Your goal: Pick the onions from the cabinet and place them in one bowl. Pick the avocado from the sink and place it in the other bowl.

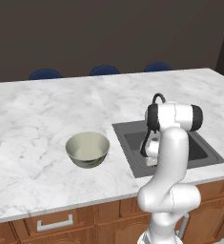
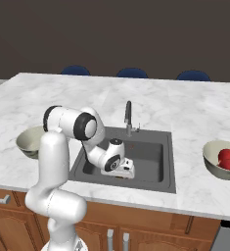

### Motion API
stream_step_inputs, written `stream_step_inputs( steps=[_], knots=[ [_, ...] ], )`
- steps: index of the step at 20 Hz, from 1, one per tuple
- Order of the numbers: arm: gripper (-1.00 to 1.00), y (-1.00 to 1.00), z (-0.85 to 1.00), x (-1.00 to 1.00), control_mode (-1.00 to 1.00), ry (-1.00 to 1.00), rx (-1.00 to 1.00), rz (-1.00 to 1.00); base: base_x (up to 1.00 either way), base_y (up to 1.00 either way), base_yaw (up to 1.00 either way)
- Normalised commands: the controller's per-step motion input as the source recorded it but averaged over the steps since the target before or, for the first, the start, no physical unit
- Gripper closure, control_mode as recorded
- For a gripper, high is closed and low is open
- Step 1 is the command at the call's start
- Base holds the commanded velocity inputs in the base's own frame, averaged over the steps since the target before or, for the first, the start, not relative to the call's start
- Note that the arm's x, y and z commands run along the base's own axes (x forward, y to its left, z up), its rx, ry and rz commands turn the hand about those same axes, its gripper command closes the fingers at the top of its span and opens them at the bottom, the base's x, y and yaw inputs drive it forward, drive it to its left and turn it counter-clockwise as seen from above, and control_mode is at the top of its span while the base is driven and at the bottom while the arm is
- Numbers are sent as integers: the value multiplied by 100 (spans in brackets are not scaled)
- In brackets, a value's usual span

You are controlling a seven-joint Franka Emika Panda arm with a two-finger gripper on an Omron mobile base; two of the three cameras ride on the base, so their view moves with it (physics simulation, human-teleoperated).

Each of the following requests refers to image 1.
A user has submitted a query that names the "dark blue stool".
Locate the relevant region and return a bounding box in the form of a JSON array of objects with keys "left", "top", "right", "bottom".
[
  {"left": 143, "top": 61, "right": 173, "bottom": 73},
  {"left": 89, "top": 64, "right": 121, "bottom": 77},
  {"left": 28, "top": 68, "right": 64, "bottom": 81}
]

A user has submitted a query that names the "silver cabinet door handle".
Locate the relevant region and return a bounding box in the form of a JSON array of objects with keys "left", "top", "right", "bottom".
[{"left": 179, "top": 213, "right": 191, "bottom": 240}]

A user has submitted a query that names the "brown wooden cabinet panel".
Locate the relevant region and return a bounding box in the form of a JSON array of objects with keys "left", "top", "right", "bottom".
[
  {"left": 194, "top": 178, "right": 224, "bottom": 202},
  {"left": 95, "top": 196, "right": 142, "bottom": 224}
]

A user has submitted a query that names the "grey steel sink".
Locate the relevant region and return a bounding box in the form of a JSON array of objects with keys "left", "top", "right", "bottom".
[{"left": 112, "top": 119, "right": 224, "bottom": 179}]

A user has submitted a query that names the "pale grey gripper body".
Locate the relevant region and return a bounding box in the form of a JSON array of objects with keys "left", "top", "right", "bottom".
[{"left": 145, "top": 156, "right": 159, "bottom": 168}]

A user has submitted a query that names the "pale green bowl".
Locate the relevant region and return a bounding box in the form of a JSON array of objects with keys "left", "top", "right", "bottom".
[{"left": 65, "top": 131, "right": 111, "bottom": 170}]

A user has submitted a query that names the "brown wooden drawer front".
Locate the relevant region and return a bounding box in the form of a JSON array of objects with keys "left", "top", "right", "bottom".
[{"left": 10, "top": 205, "right": 96, "bottom": 240}]

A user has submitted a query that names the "silver drawer handle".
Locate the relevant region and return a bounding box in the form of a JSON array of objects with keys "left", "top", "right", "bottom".
[{"left": 36, "top": 213, "right": 74, "bottom": 233}]

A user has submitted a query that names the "brown wooden cabinet door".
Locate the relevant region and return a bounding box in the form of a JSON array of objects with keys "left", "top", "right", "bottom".
[
  {"left": 96, "top": 213, "right": 153, "bottom": 244},
  {"left": 179, "top": 193, "right": 224, "bottom": 244}
]

